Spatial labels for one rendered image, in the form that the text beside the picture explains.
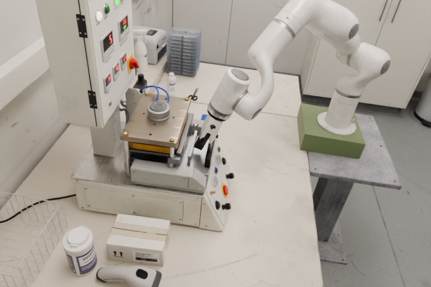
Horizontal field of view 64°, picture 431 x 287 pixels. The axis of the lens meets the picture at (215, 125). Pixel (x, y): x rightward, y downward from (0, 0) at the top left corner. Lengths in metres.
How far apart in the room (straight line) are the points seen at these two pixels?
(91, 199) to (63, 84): 0.47
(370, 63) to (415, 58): 2.02
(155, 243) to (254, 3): 2.84
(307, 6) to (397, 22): 2.29
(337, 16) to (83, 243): 1.06
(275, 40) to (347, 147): 0.81
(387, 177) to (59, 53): 1.43
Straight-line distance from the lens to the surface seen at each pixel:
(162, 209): 1.28
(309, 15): 1.17
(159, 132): 1.14
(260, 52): 1.10
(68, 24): 0.97
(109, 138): 1.28
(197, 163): 1.24
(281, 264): 1.29
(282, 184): 1.54
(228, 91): 1.07
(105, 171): 1.28
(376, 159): 1.86
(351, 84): 1.66
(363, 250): 2.46
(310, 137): 1.70
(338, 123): 1.76
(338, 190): 2.04
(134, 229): 1.22
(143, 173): 1.18
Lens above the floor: 1.81
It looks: 36 degrees down
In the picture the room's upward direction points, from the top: 6 degrees clockwise
